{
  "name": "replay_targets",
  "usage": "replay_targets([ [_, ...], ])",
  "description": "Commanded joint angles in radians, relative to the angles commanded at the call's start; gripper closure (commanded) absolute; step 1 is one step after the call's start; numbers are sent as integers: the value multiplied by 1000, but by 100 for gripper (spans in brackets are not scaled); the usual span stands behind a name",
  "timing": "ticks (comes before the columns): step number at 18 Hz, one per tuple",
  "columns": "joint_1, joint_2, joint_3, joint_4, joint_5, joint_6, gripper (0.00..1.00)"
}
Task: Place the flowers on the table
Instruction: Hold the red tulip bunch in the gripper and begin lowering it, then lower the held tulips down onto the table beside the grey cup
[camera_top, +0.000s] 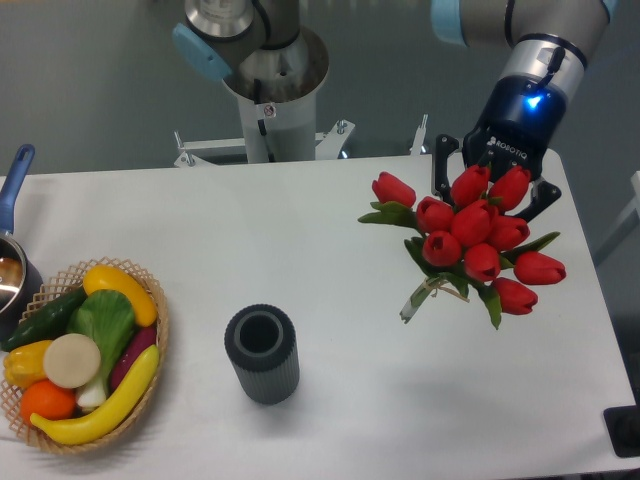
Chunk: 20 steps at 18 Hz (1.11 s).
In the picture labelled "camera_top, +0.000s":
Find orange fruit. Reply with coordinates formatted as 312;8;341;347
20;380;76;426

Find blue handled saucepan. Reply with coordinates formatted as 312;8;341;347
1;144;42;341

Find black box at edge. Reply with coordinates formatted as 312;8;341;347
603;405;639;458

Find purple sweet potato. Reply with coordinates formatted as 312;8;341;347
109;326;156;392

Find red tulip bouquet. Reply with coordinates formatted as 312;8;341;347
359;166;566;327

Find yellow banana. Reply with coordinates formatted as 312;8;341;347
30;345;160;446

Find beige round disc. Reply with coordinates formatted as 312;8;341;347
43;333;101;389

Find white metal base frame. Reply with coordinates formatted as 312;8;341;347
173;113;430;168

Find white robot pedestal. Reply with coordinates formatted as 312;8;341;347
224;26;329;164

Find yellow bell pepper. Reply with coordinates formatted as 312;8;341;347
3;340;53;390

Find dark grey ribbed vase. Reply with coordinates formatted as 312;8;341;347
224;304;300;405

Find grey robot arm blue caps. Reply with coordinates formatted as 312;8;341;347
172;1;616;220

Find woven wicker basket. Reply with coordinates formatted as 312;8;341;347
1;257;169;455

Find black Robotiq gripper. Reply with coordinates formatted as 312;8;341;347
432;75;567;221

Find green cucumber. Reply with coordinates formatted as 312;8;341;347
1;288;87;352

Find yellow squash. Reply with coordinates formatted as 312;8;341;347
83;265;158;327

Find white furniture piece right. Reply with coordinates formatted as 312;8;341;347
592;171;639;267

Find green bok choy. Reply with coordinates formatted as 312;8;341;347
66;290;135;413

